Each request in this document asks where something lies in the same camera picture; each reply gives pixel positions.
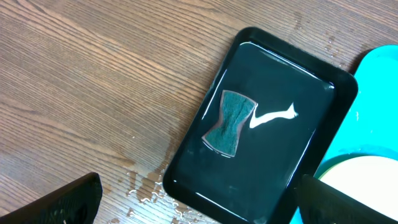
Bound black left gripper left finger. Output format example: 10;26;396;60
1;172;103;224

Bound teal plastic tray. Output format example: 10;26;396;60
289;45;398;224

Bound black plastic tray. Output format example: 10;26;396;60
163;27;358;223

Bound yellow plate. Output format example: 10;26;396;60
320;156;397;220

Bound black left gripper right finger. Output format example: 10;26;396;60
295;175;397;224

